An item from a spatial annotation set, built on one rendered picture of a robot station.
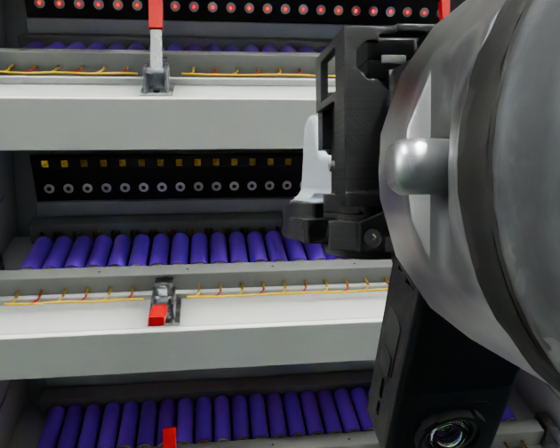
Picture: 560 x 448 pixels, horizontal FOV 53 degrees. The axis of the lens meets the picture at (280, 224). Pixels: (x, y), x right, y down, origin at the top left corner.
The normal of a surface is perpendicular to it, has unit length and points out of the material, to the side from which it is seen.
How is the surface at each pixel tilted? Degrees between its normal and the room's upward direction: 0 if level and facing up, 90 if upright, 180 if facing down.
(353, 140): 88
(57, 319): 20
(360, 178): 88
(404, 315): 92
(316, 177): 90
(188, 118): 110
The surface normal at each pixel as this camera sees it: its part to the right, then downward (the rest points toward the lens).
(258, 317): 0.04, -0.90
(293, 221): -0.90, 0.04
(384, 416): -0.99, 0.06
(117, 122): 0.12, 0.44
